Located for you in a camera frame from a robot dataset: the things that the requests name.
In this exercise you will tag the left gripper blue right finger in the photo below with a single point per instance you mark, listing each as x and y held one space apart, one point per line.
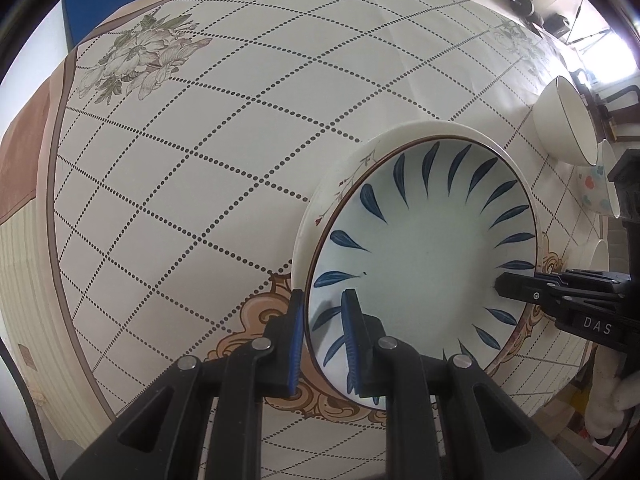
366 376

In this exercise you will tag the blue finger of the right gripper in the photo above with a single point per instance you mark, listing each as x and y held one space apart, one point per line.
525 291

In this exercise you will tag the checked floral tablecloth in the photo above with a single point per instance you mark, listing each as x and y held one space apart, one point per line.
153 186

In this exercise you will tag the blue leaf pattern plate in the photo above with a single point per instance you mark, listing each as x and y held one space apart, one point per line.
421 238

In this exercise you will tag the small black speaker box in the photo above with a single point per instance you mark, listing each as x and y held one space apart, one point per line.
557 25

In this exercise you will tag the white bowl coloured dots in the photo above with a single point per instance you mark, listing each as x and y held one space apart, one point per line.
596 192

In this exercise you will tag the plain white bowl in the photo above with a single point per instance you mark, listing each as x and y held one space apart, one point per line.
593 256

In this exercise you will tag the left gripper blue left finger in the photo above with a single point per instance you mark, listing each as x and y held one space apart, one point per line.
280 373

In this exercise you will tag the white floral rim plate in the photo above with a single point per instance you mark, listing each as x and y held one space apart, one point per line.
343 177

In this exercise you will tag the white bowl dark rim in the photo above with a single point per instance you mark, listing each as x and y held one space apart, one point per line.
563 124

